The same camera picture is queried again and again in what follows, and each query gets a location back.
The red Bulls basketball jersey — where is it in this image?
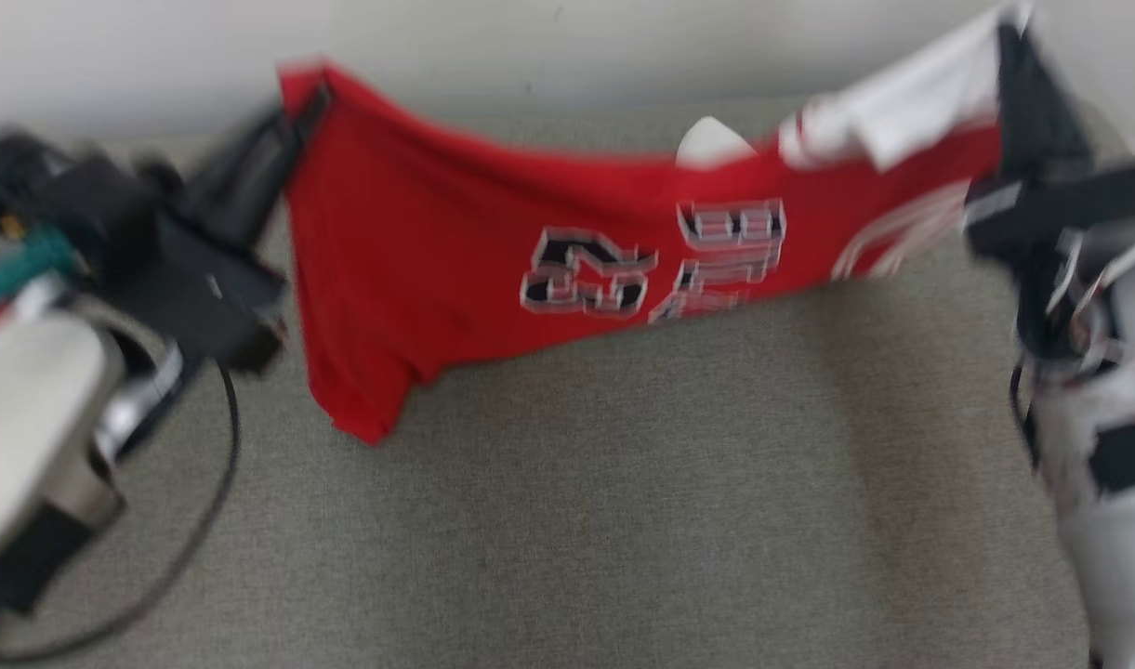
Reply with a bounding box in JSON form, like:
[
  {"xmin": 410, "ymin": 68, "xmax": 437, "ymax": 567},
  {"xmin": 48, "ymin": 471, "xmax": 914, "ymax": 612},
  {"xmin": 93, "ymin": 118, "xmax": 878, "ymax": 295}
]
[{"xmin": 277, "ymin": 5, "xmax": 1035, "ymax": 447}]

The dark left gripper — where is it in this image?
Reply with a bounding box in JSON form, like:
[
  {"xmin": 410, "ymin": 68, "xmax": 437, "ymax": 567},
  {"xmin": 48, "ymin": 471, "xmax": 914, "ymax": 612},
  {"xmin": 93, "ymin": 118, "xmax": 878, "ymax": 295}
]
[{"xmin": 0, "ymin": 87, "xmax": 331, "ymax": 373}]

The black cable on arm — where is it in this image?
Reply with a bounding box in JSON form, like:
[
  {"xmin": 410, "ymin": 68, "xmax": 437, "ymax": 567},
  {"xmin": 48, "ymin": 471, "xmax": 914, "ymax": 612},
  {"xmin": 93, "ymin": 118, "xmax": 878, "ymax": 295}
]
[
  {"xmin": 0, "ymin": 361, "xmax": 244, "ymax": 665},
  {"xmin": 1008, "ymin": 358, "xmax": 1044, "ymax": 470}
]

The teal connector on left gripper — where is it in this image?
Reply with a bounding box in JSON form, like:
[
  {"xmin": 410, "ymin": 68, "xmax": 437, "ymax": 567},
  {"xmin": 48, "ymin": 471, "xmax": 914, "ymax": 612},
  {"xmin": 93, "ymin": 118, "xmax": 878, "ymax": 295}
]
[{"xmin": 0, "ymin": 228, "xmax": 77, "ymax": 309}]

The grey fabric sofa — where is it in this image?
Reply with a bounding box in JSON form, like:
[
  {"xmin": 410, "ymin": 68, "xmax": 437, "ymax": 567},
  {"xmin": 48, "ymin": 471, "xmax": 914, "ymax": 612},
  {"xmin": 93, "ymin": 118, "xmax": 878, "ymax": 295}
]
[{"xmin": 0, "ymin": 93, "xmax": 1135, "ymax": 669}]

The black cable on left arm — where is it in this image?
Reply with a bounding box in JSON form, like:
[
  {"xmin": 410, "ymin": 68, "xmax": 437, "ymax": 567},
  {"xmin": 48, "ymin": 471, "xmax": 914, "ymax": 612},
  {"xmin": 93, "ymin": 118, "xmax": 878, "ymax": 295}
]
[{"xmin": 0, "ymin": 361, "xmax": 244, "ymax": 665}]

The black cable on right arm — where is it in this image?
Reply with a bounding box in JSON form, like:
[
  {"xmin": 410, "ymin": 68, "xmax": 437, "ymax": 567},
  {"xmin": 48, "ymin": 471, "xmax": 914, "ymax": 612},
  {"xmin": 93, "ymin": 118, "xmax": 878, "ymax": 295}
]
[{"xmin": 1008, "ymin": 358, "xmax": 1044, "ymax": 470}]

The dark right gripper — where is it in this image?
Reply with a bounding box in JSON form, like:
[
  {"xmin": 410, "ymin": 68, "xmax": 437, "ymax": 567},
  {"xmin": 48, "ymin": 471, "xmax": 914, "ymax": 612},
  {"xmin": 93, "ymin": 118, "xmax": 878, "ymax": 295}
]
[{"xmin": 962, "ymin": 24, "xmax": 1135, "ymax": 263}]

